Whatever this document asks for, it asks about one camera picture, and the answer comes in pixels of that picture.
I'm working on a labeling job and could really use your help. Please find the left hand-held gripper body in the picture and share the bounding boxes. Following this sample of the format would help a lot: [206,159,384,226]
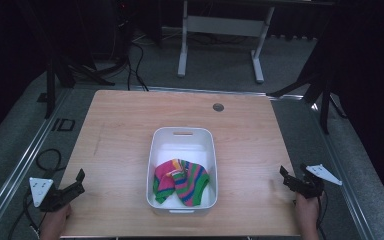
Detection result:
[29,177,78,213]

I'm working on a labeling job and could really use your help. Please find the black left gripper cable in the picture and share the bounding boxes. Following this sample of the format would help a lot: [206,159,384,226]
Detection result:
[7,189,48,240]

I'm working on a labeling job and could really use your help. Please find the person's left hand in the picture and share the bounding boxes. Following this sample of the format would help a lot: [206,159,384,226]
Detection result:
[39,203,73,240]

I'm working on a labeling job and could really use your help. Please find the pink green striped sock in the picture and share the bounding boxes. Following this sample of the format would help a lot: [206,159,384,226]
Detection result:
[172,160,211,208]
[152,158,183,205]

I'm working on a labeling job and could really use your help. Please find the black background floor cables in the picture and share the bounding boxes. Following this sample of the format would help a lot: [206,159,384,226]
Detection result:
[125,39,150,92]

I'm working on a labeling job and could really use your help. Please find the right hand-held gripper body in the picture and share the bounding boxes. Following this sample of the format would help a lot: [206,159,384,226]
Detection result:
[282,163,343,200]

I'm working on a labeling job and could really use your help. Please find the black looped floor cable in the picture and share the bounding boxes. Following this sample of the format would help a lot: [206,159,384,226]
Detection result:
[35,147,67,178]

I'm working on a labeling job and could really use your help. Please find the white plastic basin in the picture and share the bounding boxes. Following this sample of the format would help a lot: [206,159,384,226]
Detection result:
[145,126,219,215]

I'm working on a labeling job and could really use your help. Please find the silver metal floor rail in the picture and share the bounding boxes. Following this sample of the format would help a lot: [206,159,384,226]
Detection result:
[308,101,376,240]
[0,87,72,240]

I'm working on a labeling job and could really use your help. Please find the white metal desk frame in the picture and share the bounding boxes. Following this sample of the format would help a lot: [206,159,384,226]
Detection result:
[176,0,277,85]

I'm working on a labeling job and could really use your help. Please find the black metal stand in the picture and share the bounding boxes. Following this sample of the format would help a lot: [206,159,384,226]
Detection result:
[16,0,129,120]
[267,39,349,136]

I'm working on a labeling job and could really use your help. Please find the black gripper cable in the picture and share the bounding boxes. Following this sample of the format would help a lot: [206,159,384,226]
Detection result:
[7,189,48,240]
[315,189,330,240]

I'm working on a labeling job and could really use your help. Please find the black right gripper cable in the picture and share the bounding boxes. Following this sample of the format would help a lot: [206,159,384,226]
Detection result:
[315,189,330,240]

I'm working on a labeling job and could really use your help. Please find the person's right hand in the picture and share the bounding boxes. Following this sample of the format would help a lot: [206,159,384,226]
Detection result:
[294,192,322,240]

